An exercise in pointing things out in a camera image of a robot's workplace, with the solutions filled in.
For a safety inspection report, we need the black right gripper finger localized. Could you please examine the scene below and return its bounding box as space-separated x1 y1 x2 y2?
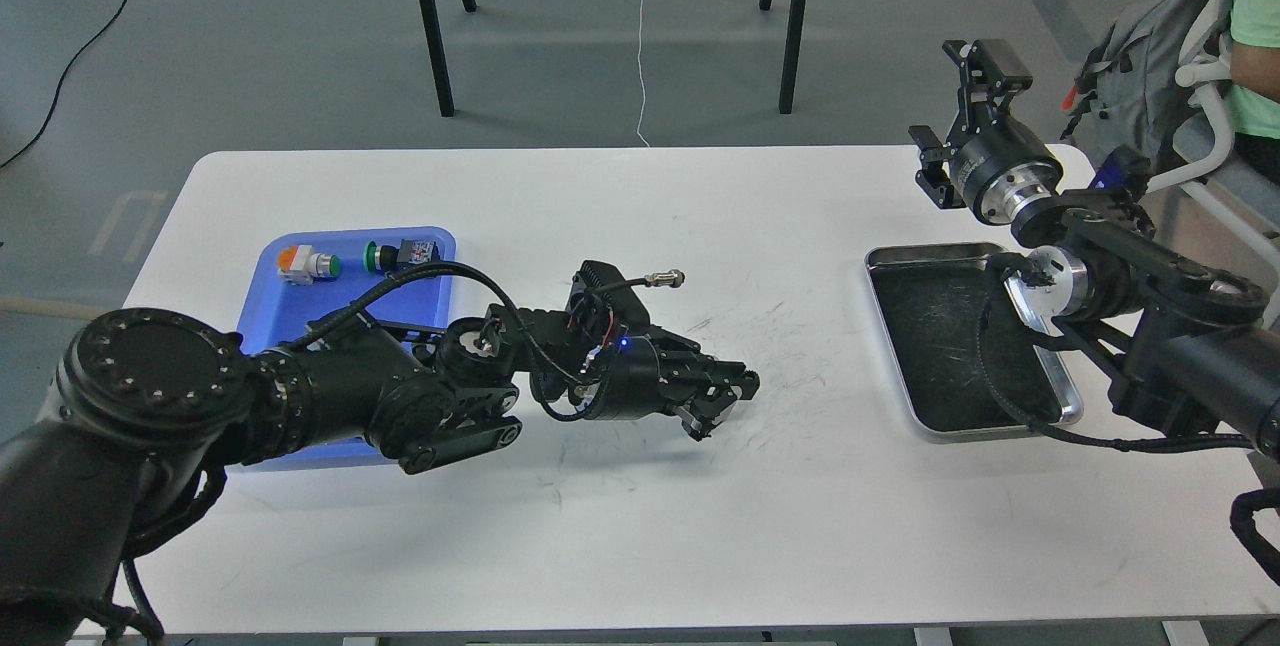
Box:
942 38 1034 132
908 125 959 210

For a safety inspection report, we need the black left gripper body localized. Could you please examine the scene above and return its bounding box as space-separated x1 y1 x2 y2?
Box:
585 327 703 423

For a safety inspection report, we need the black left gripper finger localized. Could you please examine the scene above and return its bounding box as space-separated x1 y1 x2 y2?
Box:
672 391 739 443
690 354 760 403

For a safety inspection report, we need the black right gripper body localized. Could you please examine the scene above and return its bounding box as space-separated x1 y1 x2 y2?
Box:
947 122 1064 225

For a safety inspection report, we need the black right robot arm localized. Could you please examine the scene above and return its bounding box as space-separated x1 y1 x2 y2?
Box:
908 38 1279 462

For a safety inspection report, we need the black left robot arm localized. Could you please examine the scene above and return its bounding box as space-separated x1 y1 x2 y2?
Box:
1 260 760 645

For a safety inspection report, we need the silver metal tray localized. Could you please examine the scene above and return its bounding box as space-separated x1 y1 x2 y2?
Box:
864 242 1083 444

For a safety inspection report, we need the grey backpack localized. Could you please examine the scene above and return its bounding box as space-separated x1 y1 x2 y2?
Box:
1060 0 1230 173

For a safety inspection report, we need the person in green shirt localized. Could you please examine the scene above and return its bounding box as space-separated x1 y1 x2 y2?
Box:
1224 0 1279 184

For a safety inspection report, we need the orange white push button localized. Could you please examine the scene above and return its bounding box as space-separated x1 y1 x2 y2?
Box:
275 244 340 285

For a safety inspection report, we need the white chair frame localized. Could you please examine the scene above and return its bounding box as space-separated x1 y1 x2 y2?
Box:
1147 0 1279 272

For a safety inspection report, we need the green push button switch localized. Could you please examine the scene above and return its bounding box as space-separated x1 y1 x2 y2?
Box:
361 239 442 278

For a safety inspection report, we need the black floor cable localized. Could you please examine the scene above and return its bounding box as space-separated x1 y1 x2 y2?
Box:
0 0 261 168

